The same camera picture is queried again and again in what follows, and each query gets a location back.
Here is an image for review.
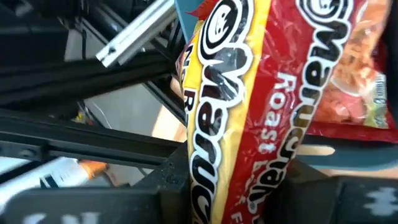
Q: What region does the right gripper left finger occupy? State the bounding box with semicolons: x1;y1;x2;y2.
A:
133;141;192;224

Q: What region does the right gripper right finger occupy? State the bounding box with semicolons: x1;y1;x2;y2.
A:
264;159;343;224

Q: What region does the red Maruchan noodle pack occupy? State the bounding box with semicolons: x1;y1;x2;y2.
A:
222;0;398;224
175;0;273;224

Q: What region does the teal plastic bin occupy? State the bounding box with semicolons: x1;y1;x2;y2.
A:
174;0;398;171

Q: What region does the white printed paper sheet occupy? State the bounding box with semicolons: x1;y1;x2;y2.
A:
0;157;91;215

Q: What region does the black metal table frame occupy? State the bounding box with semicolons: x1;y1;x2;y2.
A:
0;0;190;175

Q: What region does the silver aluminium bracket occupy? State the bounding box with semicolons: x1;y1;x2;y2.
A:
95;0;177;68

